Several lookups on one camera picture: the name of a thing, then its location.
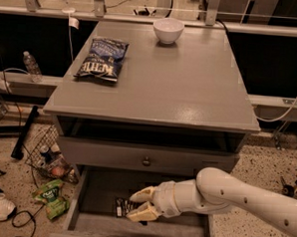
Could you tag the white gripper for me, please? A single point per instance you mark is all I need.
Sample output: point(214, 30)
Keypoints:
point(164, 197)

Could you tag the grey wooden drawer cabinet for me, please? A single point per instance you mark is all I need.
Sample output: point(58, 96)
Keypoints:
point(186, 95)

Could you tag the wire basket with items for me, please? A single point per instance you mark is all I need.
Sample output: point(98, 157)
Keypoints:
point(46, 157)

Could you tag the white ceramic bowl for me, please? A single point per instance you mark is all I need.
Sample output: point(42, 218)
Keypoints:
point(168, 30)

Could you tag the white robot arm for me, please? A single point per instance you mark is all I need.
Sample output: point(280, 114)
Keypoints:
point(214, 191)

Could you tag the black wheeled stand base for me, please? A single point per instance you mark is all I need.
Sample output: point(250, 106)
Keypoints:
point(288, 190)

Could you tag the green snack bag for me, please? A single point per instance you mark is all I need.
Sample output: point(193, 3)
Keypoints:
point(56, 206)
point(48, 192)

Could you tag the open grey lower drawer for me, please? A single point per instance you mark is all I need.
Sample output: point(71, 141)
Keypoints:
point(93, 211)

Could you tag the black bar on floor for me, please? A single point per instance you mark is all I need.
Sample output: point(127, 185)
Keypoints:
point(17, 152)

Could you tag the blue Kettle chips bag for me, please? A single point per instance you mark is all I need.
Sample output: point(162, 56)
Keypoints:
point(104, 59)

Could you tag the clear plastic water bottle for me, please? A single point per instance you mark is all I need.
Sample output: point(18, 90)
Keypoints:
point(32, 67)

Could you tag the black rxbar chocolate bar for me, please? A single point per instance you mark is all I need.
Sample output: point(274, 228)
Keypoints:
point(124, 206)

